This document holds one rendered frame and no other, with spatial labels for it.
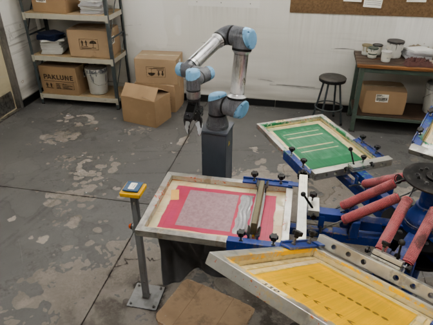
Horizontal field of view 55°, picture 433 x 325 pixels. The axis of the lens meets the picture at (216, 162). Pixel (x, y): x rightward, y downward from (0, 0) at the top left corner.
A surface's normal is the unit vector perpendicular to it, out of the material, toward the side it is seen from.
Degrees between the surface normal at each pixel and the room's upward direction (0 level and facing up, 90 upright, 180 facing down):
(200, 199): 0
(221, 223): 0
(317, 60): 90
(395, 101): 89
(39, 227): 0
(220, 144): 90
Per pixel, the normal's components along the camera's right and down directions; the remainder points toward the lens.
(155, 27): -0.20, 0.50
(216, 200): 0.00, -0.86
